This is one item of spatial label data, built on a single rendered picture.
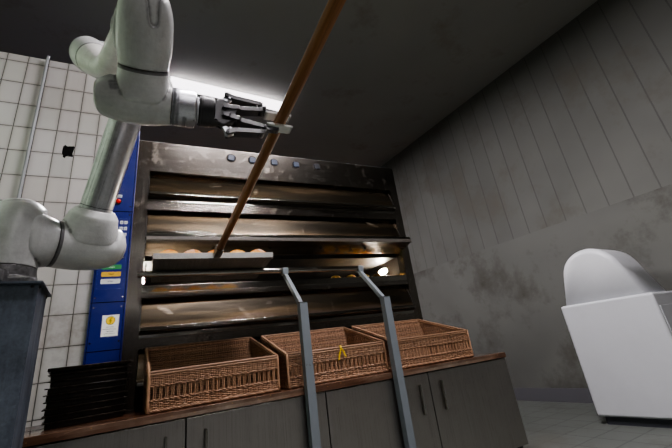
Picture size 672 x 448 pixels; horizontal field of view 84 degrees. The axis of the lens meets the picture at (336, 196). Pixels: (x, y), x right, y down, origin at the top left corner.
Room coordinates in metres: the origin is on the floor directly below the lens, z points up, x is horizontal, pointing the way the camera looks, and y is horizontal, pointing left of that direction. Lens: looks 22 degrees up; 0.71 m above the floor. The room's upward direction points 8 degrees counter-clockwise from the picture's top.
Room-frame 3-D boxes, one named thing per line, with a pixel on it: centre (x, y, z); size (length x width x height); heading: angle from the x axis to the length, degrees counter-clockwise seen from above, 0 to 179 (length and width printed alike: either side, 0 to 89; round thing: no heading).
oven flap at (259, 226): (2.48, 0.34, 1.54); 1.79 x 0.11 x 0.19; 119
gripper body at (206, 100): (0.77, 0.26, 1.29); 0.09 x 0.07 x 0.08; 118
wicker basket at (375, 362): (2.25, 0.20, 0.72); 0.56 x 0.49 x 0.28; 117
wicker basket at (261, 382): (1.97, 0.72, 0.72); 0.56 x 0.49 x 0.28; 120
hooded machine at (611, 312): (3.05, -2.02, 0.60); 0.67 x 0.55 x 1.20; 33
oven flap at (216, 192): (2.48, 0.34, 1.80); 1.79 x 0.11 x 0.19; 119
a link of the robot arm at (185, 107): (0.74, 0.33, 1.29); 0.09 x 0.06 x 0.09; 28
